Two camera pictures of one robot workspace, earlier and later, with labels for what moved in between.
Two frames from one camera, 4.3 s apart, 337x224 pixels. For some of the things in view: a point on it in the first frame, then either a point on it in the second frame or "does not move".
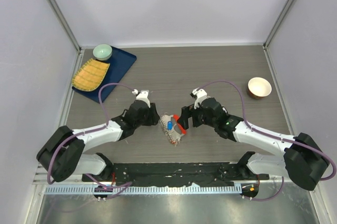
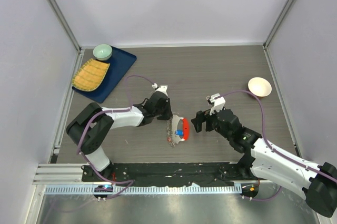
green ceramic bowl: [102, 52] does not move
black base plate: [162, 173] does not move
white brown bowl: [258, 88] does not move
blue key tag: [170, 125] to [179, 132]
